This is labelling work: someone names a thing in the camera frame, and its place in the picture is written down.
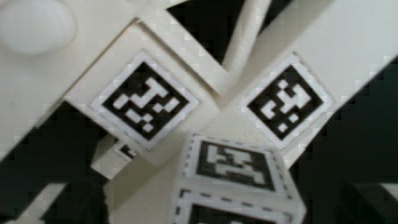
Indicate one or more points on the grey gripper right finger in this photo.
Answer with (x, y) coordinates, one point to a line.
(375, 210)

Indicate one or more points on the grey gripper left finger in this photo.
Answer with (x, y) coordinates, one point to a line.
(68, 204)

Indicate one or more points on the white chair leg with tag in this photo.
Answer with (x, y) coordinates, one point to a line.
(114, 156)

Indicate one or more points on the white tagged cube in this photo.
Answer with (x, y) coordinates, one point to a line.
(233, 187)

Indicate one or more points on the white H-shaped chair back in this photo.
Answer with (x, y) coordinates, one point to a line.
(155, 68)

